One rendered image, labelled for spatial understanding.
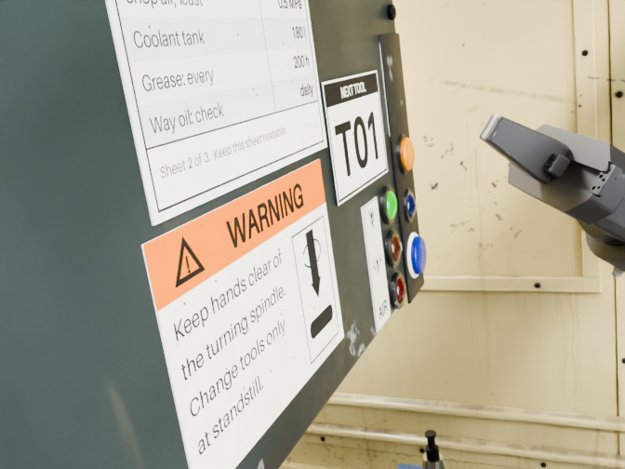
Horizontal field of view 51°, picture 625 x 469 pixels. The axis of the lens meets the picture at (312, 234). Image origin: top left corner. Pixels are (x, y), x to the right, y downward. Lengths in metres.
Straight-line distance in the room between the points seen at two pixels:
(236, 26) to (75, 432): 0.17
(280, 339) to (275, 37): 0.14
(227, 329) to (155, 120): 0.09
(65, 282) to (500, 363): 1.20
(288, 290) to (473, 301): 1.00
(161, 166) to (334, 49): 0.18
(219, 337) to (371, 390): 1.20
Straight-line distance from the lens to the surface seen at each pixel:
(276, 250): 0.31
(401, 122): 0.50
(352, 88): 0.41
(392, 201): 0.46
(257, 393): 0.30
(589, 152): 0.51
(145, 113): 0.23
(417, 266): 0.51
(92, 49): 0.22
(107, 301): 0.22
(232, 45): 0.29
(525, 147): 0.50
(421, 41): 1.22
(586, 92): 1.18
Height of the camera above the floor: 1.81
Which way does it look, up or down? 15 degrees down
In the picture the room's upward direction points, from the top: 8 degrees counter-clockwise
